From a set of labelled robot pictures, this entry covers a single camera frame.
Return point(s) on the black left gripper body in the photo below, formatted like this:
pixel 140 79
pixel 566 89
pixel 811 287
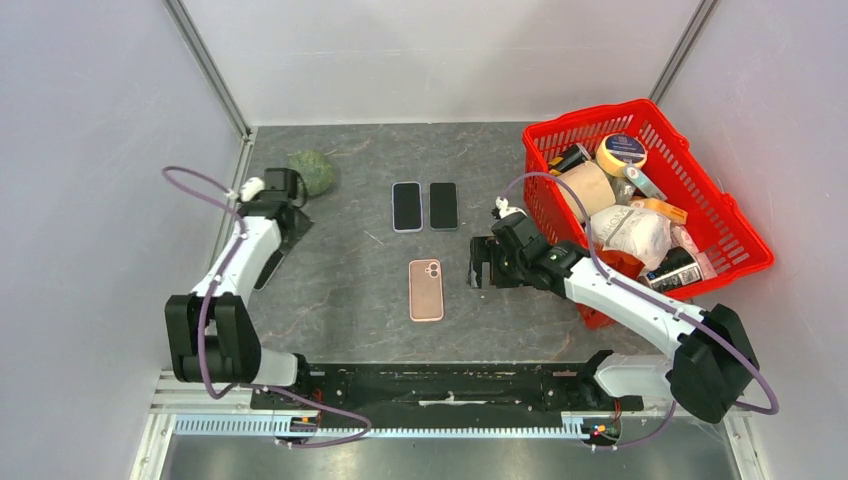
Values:
pixel 302 222

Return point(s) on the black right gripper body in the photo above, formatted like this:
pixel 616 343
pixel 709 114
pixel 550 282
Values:
pixel 508 269

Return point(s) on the lilac phone case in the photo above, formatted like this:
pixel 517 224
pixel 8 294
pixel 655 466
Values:
pixel 394 225

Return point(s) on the black smartphone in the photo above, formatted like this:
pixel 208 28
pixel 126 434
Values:
pixel 268 269
pixel 444 205
pixel 407 205

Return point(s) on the pink phone case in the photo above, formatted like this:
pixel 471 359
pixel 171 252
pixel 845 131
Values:
pixel 425 289

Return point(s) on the red plastic basket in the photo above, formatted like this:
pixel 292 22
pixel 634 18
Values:
pixel 717 225

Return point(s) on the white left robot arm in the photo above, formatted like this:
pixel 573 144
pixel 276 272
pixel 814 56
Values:
pixel 212 339

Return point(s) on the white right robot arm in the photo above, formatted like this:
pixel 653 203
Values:
pixel 705 360

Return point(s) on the green felt ball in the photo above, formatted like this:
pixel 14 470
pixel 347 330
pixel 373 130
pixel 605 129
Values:
pixel 316 170

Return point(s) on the black yellow tool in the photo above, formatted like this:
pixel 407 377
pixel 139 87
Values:
pixel 573 156

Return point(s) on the white wrapped package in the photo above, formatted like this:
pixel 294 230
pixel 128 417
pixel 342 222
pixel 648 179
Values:
pixel 641 233

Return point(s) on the yellow masking tape roll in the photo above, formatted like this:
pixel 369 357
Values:
pixel 616 152

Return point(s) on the teal white small packet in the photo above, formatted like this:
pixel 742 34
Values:
pixel 643 183

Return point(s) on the orange small box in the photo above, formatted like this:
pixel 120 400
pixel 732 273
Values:
pixel 675 214

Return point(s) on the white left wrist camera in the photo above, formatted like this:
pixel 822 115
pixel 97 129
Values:
pixel 250 188

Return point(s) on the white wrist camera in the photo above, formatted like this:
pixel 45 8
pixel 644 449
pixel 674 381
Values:
pixel 504 209
pixel 250 188

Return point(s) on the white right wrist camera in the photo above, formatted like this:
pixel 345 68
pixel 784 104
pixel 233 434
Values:
pixel 504 209

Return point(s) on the black mounting base plate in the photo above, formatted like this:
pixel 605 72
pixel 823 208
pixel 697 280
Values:
pixel 460 395

